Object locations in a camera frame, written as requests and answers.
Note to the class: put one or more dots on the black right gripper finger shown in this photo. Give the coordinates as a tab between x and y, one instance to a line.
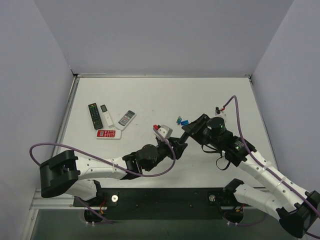
200	137
197	125

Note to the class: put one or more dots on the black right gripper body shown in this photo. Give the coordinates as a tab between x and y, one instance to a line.
198	126

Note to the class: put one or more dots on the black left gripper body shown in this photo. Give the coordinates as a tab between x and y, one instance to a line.
176	146

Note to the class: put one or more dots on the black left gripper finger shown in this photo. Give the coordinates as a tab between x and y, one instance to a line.
178	152
179	147

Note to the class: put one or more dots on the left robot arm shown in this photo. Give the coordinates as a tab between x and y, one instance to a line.
78	176

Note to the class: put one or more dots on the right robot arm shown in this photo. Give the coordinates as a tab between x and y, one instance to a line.
294	207

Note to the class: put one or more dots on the grey and white remote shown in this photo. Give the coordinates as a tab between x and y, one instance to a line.
126	120

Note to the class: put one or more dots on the red and white remote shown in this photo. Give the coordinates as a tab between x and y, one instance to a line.
108	134

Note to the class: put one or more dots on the slim white remote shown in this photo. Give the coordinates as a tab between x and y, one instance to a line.
107	116

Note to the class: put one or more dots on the black multi-button remote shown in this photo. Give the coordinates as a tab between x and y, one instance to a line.
95	116

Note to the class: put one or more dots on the blue battery upper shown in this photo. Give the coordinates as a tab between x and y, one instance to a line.
185	122

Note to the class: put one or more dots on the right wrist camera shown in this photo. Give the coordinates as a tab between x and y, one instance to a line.
220	112

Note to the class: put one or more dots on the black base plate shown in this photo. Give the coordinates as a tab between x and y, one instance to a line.
161	203

